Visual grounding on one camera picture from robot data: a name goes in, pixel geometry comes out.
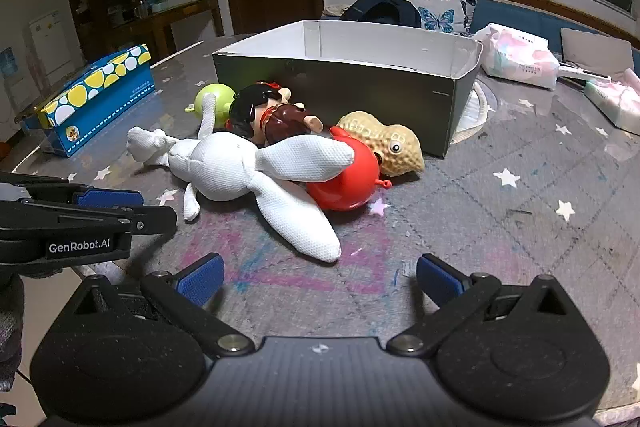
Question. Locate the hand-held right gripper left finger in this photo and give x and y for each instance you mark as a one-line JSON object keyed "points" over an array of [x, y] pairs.
{"points": [[202, 279]]}

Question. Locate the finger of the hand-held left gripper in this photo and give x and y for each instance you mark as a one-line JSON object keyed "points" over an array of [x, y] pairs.
{"points": [[110, 198], [150, 218]]}

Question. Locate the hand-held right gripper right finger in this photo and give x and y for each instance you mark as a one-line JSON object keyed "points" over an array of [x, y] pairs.
{"points": [[437, 278]]}

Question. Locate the white plush rabbit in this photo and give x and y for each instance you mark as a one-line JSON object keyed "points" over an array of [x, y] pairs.
{"points": [[225, 167]]}

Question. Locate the tan peanut toy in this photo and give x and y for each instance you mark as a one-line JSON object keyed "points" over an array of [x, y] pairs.
{"points": [[400, 157]]}

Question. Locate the red ball toy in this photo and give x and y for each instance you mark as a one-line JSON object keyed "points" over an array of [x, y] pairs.
{"points": [[345, 187]]}

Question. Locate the green ball toy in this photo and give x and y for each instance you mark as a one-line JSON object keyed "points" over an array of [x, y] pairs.
{"points": [[210, 99]]}

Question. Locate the black-haired doll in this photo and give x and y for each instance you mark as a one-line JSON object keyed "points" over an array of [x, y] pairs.
{"points": [[250, 107]]}

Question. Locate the grey cardboard box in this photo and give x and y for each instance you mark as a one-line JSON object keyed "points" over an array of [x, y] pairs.
{"points": [[350, 92]]}

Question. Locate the blue dotted tissue box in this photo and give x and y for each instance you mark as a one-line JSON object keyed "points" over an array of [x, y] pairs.
{"points": [[100, 107]]}

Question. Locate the grey star tablecloth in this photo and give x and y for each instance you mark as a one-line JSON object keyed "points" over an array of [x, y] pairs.
{"points": [[525, 207]]}

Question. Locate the white refrigerator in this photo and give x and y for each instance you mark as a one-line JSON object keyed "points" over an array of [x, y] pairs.
{"points": [[50, 42]]}

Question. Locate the wooden side table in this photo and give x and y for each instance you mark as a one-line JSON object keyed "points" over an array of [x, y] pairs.
{"points": [[190, 14]]}

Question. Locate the glass jar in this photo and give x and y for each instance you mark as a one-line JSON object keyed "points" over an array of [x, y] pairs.
{"points": [[159, 1]]}

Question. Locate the pink white tissue pack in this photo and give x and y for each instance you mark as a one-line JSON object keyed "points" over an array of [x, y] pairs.
{"points": [[615, 102], [520, 57]]}

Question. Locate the blue sofa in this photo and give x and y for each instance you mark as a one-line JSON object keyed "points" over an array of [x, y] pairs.
{"points": [[515, 19]]}

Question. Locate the butterfly print pillow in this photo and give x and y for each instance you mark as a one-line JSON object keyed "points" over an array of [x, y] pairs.
{"points": [[440, 7]]}

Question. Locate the black backpack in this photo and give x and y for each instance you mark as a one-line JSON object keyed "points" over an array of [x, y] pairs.
{"points": [[380, 12]]}

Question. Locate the grey cushion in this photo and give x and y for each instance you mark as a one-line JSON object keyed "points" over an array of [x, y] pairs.
{"points": [[595, 49]]}

